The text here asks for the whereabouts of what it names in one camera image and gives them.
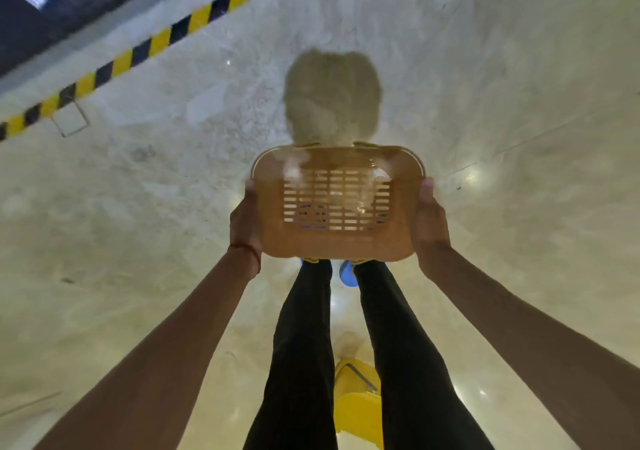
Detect person's left hand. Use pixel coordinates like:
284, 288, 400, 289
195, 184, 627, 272
229, 179, 265, 278

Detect person's right hand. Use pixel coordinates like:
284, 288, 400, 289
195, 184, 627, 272
411, 177, 453, 278

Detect brown basket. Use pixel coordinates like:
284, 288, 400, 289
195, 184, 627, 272
249, 142, 426, 264

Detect yellow basket dark handles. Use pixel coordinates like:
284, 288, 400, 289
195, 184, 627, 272
333, 358, 385, 450

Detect black metal shelf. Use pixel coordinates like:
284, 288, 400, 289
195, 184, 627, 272
0, 0, 191, 78

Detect person's left forearm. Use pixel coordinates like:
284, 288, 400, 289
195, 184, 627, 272
32, 247, 262, 450

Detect person's right forearm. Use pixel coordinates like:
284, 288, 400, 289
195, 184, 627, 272
417, 245, 640, 450

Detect blue right slipper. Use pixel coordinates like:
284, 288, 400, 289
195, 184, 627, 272
339, 259, 360, 288

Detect black trousers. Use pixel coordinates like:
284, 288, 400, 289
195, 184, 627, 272
243, 259, 496, 450

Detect red string bracelet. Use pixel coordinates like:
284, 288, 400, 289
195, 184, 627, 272
227, 243, 263, 275

